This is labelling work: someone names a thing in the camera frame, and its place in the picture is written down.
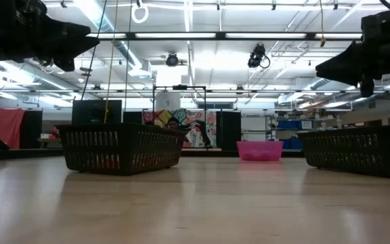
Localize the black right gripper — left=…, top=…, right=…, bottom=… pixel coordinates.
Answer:
left=316, top=32, right=390, bottom=87

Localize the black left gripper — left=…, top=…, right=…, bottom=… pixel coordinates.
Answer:
left=0, top=0, right=100, bottom=64

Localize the black computer monitor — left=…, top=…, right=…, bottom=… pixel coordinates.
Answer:
left=72, top=99, right=123, bottom=125

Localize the blue storage bin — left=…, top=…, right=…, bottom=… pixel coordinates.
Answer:
left=278, top=119, right=314, bottom=130
left=279, top=137, right=303, bottom=150

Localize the black slotted plastic basket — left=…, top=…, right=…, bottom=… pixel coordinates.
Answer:
left=297, top=125, right=390, bottom=179
left=56, top=121, right=189, bottom=176

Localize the white cylinder container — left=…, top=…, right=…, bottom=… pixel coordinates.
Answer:
left=155, top=91, right=181, bottom=111

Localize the orange hanging cloth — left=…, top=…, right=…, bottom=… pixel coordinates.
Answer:
left=0, top=108, right=26, bottom=150

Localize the pink plastic bowl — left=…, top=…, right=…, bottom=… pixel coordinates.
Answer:
left=236, top=140, right=284, bottom=162

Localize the person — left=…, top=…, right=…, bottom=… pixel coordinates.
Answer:
left=166, top=117, right=191, bottom=143

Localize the black cabinet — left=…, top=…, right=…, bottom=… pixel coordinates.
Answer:
left=216, top=110, right=242, bottom=152

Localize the colourful patchwork quilt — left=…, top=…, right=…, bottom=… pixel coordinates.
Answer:
left=142, top=108, right=218, bottom=148

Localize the black hanging cable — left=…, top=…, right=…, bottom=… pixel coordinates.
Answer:
left=81, top=0, right=108, bottom=101

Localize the yellow cable with connector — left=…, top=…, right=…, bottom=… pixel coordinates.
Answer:
left=318, top=0, right=327, bottom=47

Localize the yellow hanging cable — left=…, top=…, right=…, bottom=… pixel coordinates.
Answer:
left=104, top=0, right=119, bottom=124

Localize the overhead light bar frame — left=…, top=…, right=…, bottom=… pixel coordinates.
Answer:
left=86, top=31, right=364, bottom=41

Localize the white hanging ring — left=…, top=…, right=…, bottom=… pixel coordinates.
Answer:
left=131, top=1, right=150, bottom=24

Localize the black ceiling mounted camera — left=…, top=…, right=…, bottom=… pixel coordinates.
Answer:
left=165, top=52, right=181, bottom=68
left=247, top=43, right=271, bottom=70

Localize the black metal rack frame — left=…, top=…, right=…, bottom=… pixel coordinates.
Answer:
left=152, top=84, right=207, bottom=150

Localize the black aluminium table frame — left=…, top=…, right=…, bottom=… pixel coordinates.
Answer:
left=0, top=148, right=305, bottom=162

